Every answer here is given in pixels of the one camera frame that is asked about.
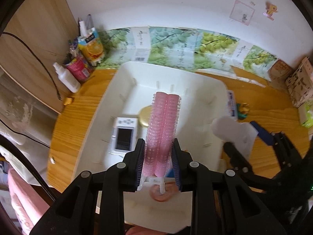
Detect green jar with gold lid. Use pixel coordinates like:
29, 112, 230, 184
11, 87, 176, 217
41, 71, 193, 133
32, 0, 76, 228
236, 103, 250, 120

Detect clear plastic box blue label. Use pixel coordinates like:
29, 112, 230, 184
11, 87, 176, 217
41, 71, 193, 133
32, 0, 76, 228
227, 90, 238, 120

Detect white handheld game console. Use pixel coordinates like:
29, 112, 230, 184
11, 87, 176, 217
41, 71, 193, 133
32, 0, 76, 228
111, 117, 138, 155

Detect pink hair rollers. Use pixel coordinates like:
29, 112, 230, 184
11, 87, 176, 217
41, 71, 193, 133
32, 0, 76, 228
142, 92, 181, 177

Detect green tissue pack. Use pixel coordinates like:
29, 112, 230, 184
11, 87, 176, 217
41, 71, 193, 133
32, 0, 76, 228
298, 101, 313, 128

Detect brown cardboard panel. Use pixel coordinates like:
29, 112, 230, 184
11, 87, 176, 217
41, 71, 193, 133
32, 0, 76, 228
268, 60, 293, 89

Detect white plastic storage bin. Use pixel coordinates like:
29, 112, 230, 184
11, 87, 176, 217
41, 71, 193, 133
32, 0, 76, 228
74, 61, 228, 176

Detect green grape cardboard panel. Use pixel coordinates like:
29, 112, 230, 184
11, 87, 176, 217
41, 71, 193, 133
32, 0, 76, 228
99, 27, 279, 80

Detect white spray bottle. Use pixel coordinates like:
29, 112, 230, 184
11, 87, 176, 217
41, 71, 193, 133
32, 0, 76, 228
53, 62, 81, 93

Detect pink cup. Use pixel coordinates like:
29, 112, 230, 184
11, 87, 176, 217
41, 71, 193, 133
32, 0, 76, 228
64, 56, 92, 82

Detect orange juice carton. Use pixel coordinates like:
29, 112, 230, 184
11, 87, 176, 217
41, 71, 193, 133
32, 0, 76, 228
77, 28, 105, 67

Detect wooden shelf unit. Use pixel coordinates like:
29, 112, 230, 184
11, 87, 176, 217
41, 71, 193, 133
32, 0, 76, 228
1, 0, 78, 113

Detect yellow duck wall sticker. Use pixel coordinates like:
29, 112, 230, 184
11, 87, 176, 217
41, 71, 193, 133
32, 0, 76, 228
263, 2, 278, 21

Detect pink framed wall sticker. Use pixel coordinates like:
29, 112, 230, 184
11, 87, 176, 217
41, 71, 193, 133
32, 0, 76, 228
230, 0, 255, 25

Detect black cable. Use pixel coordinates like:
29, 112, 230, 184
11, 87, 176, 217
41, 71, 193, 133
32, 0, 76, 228
1, 31, 62, 101

